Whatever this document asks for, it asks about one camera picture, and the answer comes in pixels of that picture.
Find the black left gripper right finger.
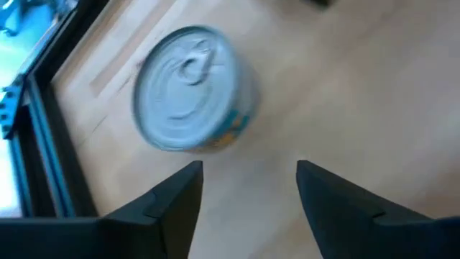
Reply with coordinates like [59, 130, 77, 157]
[296, 160, 429, 259]

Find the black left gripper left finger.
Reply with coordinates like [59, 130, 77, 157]
[100, 160, 205, 259]

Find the teal tuna can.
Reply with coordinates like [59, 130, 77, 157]
[132, 24, 262, 154]

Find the black metal table frame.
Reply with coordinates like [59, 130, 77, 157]
[0, 0, 109, 219]

